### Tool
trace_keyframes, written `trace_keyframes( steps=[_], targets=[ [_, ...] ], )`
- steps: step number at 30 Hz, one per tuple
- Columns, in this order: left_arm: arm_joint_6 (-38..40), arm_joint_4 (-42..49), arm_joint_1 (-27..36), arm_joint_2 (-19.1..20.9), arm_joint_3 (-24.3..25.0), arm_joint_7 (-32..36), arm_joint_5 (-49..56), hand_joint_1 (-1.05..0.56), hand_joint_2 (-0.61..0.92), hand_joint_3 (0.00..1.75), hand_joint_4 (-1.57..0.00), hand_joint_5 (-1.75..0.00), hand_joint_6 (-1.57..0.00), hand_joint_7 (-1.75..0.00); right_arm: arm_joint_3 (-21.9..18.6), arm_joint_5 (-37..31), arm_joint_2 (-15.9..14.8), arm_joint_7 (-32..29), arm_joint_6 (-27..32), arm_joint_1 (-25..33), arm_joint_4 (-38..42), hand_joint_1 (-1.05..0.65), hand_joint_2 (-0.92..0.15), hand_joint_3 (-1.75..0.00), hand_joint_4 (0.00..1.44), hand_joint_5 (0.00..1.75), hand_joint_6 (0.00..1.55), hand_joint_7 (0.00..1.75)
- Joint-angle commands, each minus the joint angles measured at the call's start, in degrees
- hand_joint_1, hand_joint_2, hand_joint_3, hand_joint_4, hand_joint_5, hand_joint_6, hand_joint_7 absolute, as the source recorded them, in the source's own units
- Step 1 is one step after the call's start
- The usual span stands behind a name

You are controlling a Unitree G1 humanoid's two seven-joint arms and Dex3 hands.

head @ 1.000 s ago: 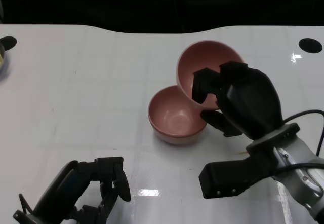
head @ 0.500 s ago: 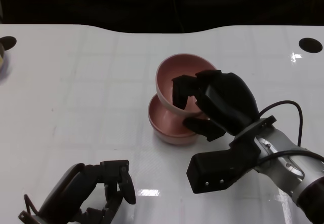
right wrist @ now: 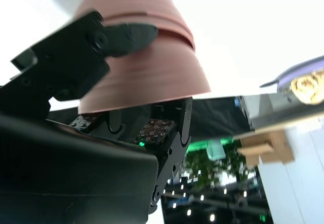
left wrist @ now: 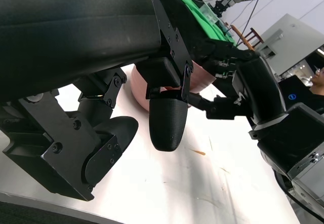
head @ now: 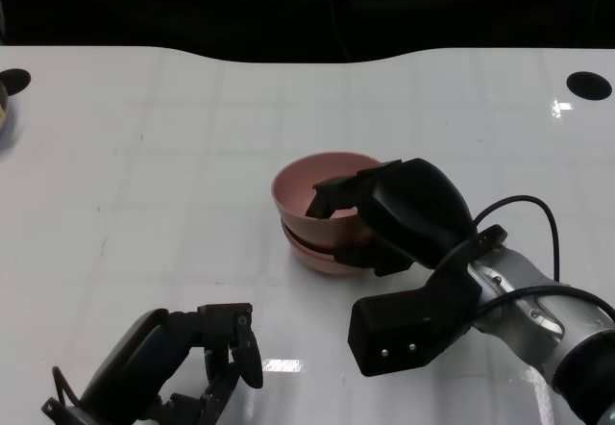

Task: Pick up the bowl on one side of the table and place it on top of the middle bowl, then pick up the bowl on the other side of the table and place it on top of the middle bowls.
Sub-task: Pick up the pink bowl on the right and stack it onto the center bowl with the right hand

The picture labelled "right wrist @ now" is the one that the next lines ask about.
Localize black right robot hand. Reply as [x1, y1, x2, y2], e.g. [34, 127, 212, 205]
[0, 10, 193, 224]

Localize teal container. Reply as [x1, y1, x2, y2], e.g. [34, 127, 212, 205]
[205, 139, 226, 161]

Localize green leafy plant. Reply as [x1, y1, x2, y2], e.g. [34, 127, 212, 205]
[183, 142, 256, 192]

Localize brown cardboard box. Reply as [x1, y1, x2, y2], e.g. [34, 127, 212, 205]
[237, 129, 296, 168]

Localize white cabinet panel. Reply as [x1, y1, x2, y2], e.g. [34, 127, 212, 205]
[257, 117, 324, 224]

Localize yellow food pieces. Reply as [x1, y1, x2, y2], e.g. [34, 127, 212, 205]
[290, 71, 324, 105]

